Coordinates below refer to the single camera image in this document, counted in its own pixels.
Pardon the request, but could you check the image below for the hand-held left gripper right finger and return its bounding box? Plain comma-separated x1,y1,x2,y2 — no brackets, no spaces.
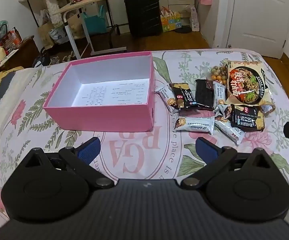
181,137,272,190

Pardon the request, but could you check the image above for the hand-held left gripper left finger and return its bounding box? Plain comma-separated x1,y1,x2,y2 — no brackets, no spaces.
22,137,115,190

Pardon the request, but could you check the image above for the grey snack bar packet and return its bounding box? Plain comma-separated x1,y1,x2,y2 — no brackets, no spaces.
216,104,233,119
173,116,215,135
157,85,178,115
213,80,227,105
214,116,246,145

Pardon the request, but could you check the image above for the pink cardboard box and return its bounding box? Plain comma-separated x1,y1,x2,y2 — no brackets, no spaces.
43,51,155,132

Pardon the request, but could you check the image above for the clear bag of coated peanuts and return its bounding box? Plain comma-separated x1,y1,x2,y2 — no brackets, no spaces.
259,104,276,116
206,65,228,85

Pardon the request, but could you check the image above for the floral bedsheet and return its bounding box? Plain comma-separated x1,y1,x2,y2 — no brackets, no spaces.
0,49,289,230

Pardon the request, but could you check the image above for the black cracker packet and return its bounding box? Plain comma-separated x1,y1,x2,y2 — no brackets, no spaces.
171,82,200,110
231,104,265,132

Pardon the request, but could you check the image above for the dark seaweed packet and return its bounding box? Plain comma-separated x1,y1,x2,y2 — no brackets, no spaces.
194,79,215,109

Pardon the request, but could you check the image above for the printed white paper sheet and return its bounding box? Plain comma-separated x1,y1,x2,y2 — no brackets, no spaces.
72,79,150,105

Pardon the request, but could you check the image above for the instant noodle packet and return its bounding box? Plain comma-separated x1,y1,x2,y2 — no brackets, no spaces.
224,60,275,105

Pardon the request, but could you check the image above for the grey blanket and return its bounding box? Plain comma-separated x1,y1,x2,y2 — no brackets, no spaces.
0,71,16,130

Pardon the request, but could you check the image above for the dark wooden nightstand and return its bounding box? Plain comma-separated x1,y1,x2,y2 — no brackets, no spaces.
0,36,40,78

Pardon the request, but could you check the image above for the blue white plastic bag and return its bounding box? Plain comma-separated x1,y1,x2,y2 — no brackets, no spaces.
50,27,70,44

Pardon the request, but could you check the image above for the white door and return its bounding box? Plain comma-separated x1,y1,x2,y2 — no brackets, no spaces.
212,0,289,58

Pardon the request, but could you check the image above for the black round base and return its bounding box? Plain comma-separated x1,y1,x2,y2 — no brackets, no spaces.
174,25,192,34

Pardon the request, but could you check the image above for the brown paper bag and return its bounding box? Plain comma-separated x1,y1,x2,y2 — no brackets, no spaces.
67,12,85,39
37,10,55,49

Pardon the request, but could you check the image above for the teal shopping bag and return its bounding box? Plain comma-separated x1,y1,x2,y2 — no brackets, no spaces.
81,5,108,35

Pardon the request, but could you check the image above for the white plastic packet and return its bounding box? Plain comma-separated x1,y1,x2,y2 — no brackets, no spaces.
189,5,200,32

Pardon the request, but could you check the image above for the colourful gift bag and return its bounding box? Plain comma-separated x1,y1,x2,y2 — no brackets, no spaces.
161,6,182,33

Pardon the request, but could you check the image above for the red gift box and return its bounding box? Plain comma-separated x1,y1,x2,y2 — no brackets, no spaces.
0,27,22,50

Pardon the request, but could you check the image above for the black suitcase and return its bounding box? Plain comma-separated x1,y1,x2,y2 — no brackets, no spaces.
124,0,163,37

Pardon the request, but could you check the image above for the white floral garment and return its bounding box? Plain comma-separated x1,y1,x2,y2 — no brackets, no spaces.
41,0,71,28

